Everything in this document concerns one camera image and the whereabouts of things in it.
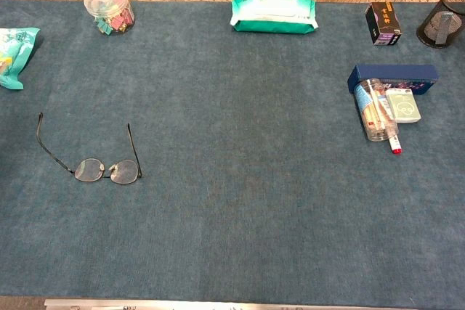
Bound clear plastic jar with tubes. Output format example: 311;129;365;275
353;78;400;143

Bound aluminium rail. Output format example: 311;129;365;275
44;298;419;310

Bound long navy blue box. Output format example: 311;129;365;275
347;63;440;97

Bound clear jar of binder clips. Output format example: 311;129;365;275
84;0;136;36

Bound pale green card pack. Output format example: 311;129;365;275
384;89;423;124

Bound black mesh pen holder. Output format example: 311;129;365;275
416;0;465;49

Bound black purple carton box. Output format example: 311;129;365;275
365;1;403;46

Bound teal snack bag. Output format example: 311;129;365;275
0;27;41;91

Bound grey strip in mesh holder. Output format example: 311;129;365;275
434;12;456;44

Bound thin black metal eyeglasses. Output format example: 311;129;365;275
36;112;142;185

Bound green white wet wipes pack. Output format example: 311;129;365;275
229;0;319;33

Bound white tube with red cap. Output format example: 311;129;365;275
387;134;403;156

